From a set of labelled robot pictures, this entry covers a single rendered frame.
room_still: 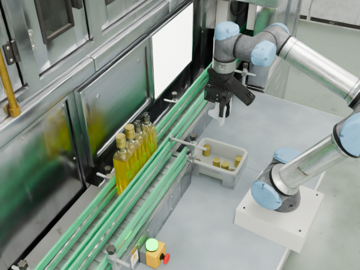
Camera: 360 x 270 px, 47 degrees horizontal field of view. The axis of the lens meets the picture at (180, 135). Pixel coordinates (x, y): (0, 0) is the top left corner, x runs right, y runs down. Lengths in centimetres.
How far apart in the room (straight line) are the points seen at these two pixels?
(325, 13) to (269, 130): 316
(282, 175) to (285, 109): 96
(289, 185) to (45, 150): 80
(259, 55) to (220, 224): 74
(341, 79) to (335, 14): 384
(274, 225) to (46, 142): 86
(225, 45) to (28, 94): 60
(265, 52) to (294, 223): 69
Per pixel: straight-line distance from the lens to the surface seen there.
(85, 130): 150
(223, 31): 129
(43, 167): 144
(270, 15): 227
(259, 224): 165
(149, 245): 152
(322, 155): 131
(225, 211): 175
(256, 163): 197
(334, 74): 135
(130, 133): 149
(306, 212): 170
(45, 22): 130
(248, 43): 128
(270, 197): 145
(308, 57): 135
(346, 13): 515
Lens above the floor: 208
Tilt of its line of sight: 39 degrees down
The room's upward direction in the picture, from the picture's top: straight up
